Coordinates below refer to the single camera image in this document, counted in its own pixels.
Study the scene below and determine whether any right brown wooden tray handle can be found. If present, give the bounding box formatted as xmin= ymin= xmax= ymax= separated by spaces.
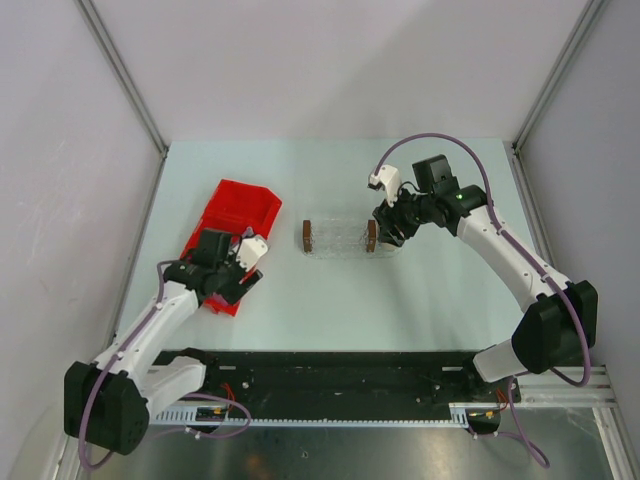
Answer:
xmin=366 ymin=219 xmax=377 ymax=253

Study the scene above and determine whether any brown wooden tray handle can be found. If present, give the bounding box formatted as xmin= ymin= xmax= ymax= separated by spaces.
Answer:
xmin=302 ymin=219 xmax=313 ymax=254
xmin=366 ymin=219 xmax=377 ymax=253

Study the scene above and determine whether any right aluminium corner post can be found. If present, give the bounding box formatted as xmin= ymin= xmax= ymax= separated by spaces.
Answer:
xmin=511 ymin=0 xmax=610 ymax=155

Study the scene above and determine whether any white slotted cable duct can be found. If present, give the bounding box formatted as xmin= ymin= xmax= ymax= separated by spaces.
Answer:
xmin=149 ymin=402 xmax=471 ymax=429

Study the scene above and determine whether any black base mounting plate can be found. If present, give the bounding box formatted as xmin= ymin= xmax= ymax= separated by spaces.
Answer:
xmin=151 ymin=348 xmax=517 ymax=411

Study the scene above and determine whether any clear textured glass tray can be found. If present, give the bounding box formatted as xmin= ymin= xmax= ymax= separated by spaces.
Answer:
xmin=300 ymin=218 xmax=400 ymax=260

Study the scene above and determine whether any beige plastic cup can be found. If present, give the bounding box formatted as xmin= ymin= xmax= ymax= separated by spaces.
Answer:
xmin=378 ymin=240 xmax=402 ymax=250

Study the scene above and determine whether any aluminium frame rail front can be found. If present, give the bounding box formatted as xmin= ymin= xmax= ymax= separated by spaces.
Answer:
xmin=74 ymin=364 xmax=616 ymax=407

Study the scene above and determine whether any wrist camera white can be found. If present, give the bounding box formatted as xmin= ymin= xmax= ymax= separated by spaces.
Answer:
xmin=236 ymin=235 xmax=269 ymax=272
xmin=368 ymin=165 xmax=401 ymax=207

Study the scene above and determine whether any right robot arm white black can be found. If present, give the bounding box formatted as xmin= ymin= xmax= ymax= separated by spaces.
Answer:
xmin=369 ymin=155 xmax=598 ymax=401

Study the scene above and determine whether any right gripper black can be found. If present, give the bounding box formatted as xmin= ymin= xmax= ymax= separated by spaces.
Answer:
xmin=373 ymin=182 xmax=434 ymax=248

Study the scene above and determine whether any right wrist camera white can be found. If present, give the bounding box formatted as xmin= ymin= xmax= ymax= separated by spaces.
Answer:
xmin=368 ymin=165 xmax=401 ymax=207

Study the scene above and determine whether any left aluminium corner post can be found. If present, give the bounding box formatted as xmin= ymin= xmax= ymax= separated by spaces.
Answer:
xmin=74 ymin=0 xmax=169 ymax=159

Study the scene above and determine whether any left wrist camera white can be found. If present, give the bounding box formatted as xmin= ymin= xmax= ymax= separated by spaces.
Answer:
xmin=236 ymin=235 xmax=269 ymax=272

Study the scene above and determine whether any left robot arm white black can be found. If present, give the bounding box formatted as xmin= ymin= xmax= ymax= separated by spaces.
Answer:
xmin=63 ymin=229 xmax=269 ymax=456

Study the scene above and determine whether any left brown wooden tray handle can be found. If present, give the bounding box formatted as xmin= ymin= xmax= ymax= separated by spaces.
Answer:
xmin=302 ymin=219 xmax=313 ymax=254

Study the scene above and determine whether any pink toothpaste tube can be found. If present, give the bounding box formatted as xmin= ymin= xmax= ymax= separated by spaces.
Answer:
xmin=207 ymin=294 xmax=229 ymax=310

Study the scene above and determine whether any aluminium corner post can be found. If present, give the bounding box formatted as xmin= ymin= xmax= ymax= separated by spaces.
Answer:
xmin=511 ymin=0 xmax=610 ymax=155
xmin=74 ymin=0 xmax=169 ymax=159

